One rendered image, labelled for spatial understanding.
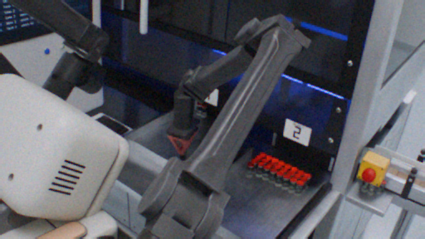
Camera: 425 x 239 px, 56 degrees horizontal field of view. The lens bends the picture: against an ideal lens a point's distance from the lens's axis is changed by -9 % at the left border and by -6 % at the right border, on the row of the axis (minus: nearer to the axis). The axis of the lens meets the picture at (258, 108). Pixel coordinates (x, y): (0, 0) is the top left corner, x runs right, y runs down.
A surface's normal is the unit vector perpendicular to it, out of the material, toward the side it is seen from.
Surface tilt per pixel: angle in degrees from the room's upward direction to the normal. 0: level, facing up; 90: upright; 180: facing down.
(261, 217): 0
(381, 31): 90
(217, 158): 50
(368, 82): 90
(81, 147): 90
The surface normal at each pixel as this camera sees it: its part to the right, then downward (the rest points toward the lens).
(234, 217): 0.13, -0.87
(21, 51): 0.85, 0.34
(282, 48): 0.51, -0.21
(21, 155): -0.32, -0.34
